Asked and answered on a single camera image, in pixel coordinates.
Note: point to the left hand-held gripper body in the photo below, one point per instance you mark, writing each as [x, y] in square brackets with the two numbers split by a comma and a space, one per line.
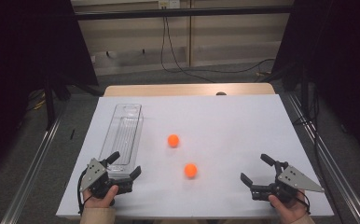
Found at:
[94, 174]

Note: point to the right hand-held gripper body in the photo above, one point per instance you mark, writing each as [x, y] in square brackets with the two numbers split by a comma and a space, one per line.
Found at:
[288, 182]

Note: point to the clear plastic box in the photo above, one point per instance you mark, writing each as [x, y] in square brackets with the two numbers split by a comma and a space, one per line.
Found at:
[122, 140]

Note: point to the orange ping-pong ball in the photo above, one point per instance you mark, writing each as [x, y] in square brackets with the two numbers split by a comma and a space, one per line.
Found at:
[190, 170]
[173, 140]

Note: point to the person's left hand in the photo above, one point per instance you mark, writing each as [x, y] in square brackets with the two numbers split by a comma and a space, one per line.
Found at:
[99, 202]

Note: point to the person's right hand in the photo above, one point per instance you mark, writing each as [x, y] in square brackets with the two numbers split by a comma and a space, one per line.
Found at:
[291, 211]

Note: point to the small black floor object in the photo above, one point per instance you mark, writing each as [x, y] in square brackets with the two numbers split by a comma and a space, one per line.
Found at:
[72, 134]

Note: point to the black metal stand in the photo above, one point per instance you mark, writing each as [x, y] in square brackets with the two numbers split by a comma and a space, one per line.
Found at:
[49, 105]

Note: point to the black curtain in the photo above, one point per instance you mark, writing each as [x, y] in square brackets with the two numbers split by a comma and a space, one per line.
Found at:
[339, 62]
[29, 62]

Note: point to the black horizontal bar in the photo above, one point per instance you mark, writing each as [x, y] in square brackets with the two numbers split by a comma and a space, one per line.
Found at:
[181, 12]

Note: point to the metal floor rail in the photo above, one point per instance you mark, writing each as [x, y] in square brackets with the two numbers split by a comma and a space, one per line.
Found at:
[32, 174]
[333, 168]

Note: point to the white wall socket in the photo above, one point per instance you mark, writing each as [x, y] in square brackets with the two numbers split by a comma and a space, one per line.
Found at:
[168, 3]

